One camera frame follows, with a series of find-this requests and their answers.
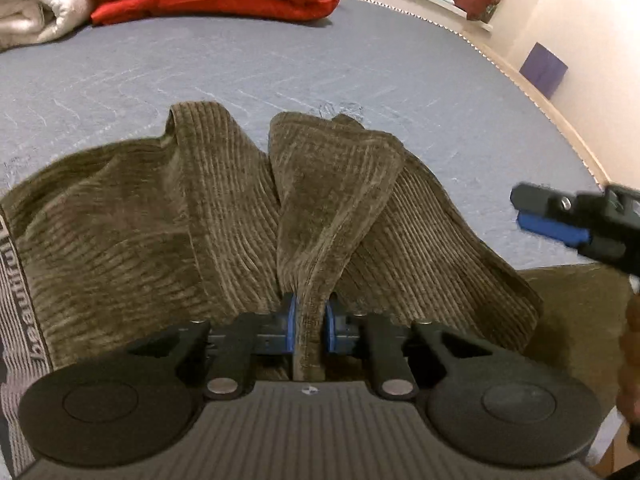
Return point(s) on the olive smooth cloth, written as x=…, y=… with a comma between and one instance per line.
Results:
x=575, y=320

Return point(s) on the purple box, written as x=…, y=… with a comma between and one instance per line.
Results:
x=544, y=70

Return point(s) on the white folded blanket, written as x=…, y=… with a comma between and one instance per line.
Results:
x=35, y=5

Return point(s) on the beige bed frame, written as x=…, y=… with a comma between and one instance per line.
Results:
x=552, y=110

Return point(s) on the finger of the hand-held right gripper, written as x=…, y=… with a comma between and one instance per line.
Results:
x=545, y=227

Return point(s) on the person's right hand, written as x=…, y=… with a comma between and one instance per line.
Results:
x=631, y=360

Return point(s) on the blue-grey bed mattress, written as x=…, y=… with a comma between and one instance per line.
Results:
x=300, y=60

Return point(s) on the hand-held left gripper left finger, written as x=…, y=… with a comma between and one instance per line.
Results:
x=288, y=327

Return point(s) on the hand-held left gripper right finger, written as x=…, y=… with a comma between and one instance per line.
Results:
x=330, y=327

